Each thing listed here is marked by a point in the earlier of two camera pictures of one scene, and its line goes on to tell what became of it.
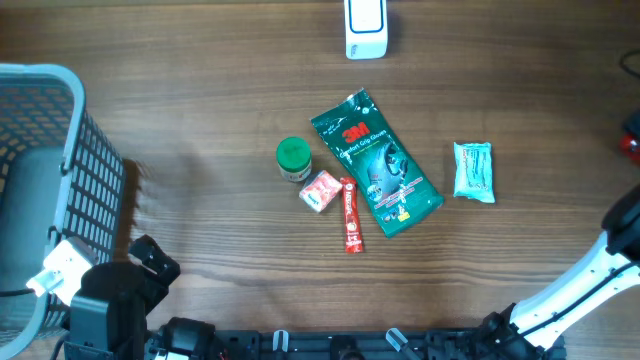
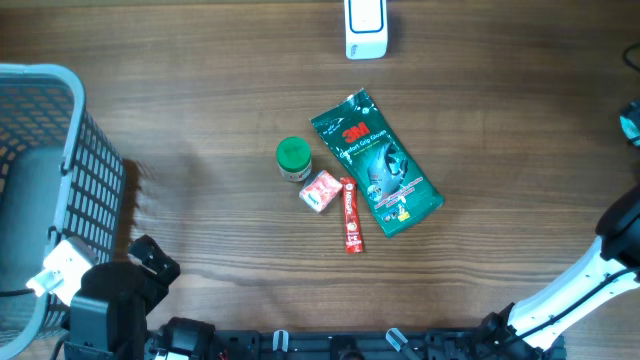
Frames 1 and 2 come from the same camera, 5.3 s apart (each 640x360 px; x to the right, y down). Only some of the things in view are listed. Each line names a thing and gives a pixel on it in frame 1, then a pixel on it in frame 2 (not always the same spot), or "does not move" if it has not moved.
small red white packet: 320,191 does not move
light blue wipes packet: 474,171 -> 630,121
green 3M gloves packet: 381,177 does not move
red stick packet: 353,237 does not move
